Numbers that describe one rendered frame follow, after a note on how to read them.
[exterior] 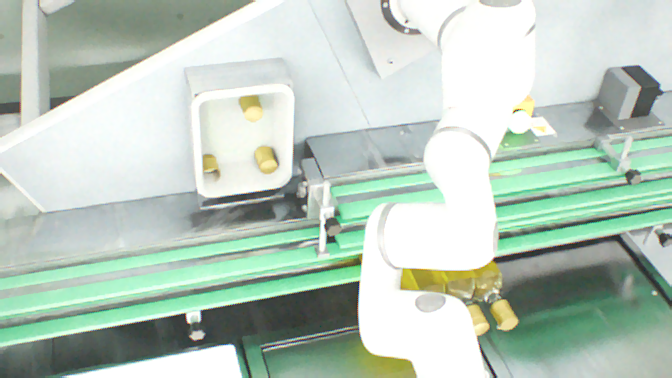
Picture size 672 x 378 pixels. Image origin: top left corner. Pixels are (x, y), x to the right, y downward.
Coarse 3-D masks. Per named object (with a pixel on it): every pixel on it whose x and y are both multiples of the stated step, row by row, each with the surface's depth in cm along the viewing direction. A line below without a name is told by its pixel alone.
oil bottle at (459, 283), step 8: (440, 272) 138; (448, 272) 138; (456, 272) 138; (464, 272) 138; (448, 280) 136; (456, 280) 136; (464, 280) 136; (472, 280) 137; (448, 288) 136; (456, 288) 135; (464, 288) 135; (472, 288) 136; (456, 296) 135; (472, 296) 137
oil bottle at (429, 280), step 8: (408, 272) 138; (416, 272) 137; (424, 272) 137; (432, 272) 137; (416, 280) 136; (424, 280) 136; (432, 280) 136; (440, 280) 136; (416, 288) 135; (424, 288) 134; (432, 288) 135; (440, 288) 135
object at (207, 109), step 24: (216, 96) 123; (264, 96) 134; (288, 96) 127; (192, 120) 125; (216, 120) 135; (240, 120) 136; (264, 120) 138; (288, 120) 130; (216, 144) 138; (240, 144) 140; (264, 144) 141; (288, 144) 134; (240, 168) 141; (288, 168) 137; (216, 192) 136; (240, 192) 138
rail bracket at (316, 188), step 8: (312, 184) 134; (320, 184) 134; (328, 184) 126; (312, 192) 134; (320, 192) 133; (328, 192) 128; (320, 200) 130; (328, 200) 129; (320, 208) 129; (328, 208) 129; (320, 216) 130; (328, 216) 128; (320, 224) 133; (328, 224) 126; (336, 224) 126; (320, 232) 134; (328, 232) 127; (336, 232) 127; (320, 240) 135; (320, 248) 136; (320, 256) 136; (328, 256) 137
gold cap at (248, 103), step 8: (240, 96) 133; (248, 96) 132; (256, 96) 133; (240, 104) 132; (248, 104) 130; (256, 104) 130; (248, 112) 130; (256, 112) 131; (248, 120) 131; (256, 120) 132
